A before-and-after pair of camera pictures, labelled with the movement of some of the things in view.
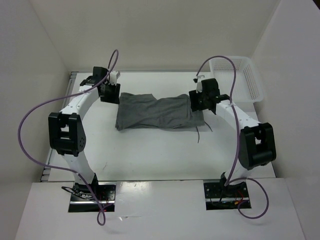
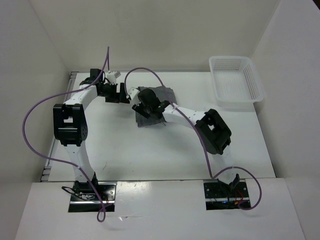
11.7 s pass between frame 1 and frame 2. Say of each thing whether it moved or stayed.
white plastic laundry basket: stayed
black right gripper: moved
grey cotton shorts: moved
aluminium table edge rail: stayed
